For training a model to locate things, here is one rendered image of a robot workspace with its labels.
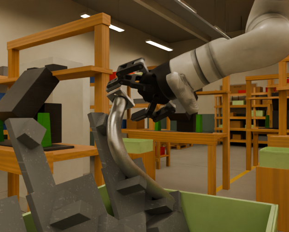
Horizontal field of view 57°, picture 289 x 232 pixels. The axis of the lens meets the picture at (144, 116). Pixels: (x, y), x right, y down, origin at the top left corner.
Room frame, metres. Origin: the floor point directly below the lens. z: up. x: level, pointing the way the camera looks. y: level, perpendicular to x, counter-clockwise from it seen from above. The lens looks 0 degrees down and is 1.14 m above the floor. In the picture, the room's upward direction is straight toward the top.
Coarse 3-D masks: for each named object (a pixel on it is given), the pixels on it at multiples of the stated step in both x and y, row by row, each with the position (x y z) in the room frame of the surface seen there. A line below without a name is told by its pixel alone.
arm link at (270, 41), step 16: (256, 32) 0.41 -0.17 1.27; (272, 32) 0.40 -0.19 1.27; (288, 32) 0.40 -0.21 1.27; (208, 48) 0.47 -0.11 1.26; (224, 48) 0.45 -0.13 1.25; (240, 48) 0.43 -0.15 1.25; (256, 48) 0.42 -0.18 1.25; (272, 48) 0.41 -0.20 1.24; (288, 48) 0.41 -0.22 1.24; (208, 64) 0.46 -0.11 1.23; (224, 64) 0.46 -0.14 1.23; (240, 64) 0.45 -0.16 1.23; (256, 64) 0.44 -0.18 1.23; (272, 64) 0.43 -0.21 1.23; (208, 80) 0.48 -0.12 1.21
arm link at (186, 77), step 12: (180, 60) 0.49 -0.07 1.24; (192, 60) 0.48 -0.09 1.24; (180, 72) 0.48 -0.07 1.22; (192, 72) 0.48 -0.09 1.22; (168, 84) 0.45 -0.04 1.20; (180, 84) 0.45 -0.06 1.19; (192, 84) 0.49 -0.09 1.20; (204, 84) 0.49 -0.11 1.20; (180, 96) 0.46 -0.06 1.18; (192, 96) 0.48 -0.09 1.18; (192, 108) 0.48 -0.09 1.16
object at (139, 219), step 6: (132, 216) 0.50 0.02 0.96; (138, 216) 0.49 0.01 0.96; (144, 216) 0.49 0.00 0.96; (120, 222) 0.50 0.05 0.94; (126, 222) 0.49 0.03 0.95; (132, 222) 0.49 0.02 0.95; (138, 222) 0.48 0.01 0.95; (144, 222) 0.48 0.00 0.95; (132, 228) 0.48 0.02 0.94; (138, 228) 0.47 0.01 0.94; (144, 228) 0.47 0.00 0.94
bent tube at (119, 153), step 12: (108, 96) 0.60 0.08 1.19; (120, 96) 0.59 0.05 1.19; (120, 108) 0.57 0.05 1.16; (108, 120) 0.54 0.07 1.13; (120, 120) 0.55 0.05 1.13; (108, 132) 0.53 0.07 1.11; (120, 132) 0.53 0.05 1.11; (108, 144) 0.52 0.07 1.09; (120, 144) 0.52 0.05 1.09; (120, 156) 0.51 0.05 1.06; (120, 168) 0.52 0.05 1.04; (132, 168) 0.53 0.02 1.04; (156, 192) 0.58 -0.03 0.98
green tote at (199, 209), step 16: (192, 192) 0.64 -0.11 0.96; (192, 208) 0.63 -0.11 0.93; (208, 208) 0.61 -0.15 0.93; (224, 208) 0.59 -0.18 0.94; (240, 208) 0.58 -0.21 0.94; (256, 208) 0.56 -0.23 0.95; (272, 208) 0.53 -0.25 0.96; (32, 224) 0.51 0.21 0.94; (192, 224) 0.63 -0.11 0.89; (208, 224) 0.61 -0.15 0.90; (224, 224) 0.59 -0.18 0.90; (240, 224) 0.58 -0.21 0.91; (256, 224) 0.56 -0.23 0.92; (272, 224) 0.45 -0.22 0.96
